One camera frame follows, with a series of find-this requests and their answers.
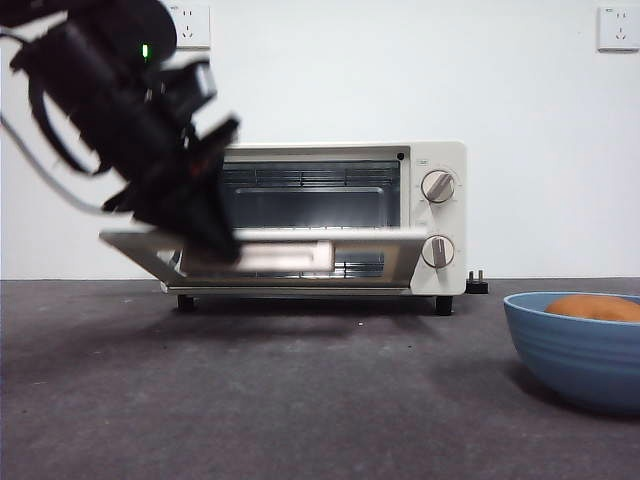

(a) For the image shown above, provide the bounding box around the white wall socket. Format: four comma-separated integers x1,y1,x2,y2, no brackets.
167,4,212,50
597,5,640,53

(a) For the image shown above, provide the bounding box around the black power plug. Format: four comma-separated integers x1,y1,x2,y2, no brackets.
466,269,492,294

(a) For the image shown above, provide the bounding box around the cream Toshiba toaster oven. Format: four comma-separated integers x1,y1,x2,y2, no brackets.
159,140,469,316

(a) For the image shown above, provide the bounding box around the cream oven knob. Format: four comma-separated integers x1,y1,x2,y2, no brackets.
421,234,457,269
420,169,457,204

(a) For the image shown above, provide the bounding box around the grey left arm cable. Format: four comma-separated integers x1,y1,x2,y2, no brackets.
0,112,109,215

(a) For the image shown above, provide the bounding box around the glass oven door with handle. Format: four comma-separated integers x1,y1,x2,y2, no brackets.
99,227,431,297

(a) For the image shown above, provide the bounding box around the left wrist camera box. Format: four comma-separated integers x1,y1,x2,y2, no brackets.
167,59,218,115

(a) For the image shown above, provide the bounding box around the blue ribbed bowl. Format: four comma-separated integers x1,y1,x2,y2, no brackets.
503,291,640,415

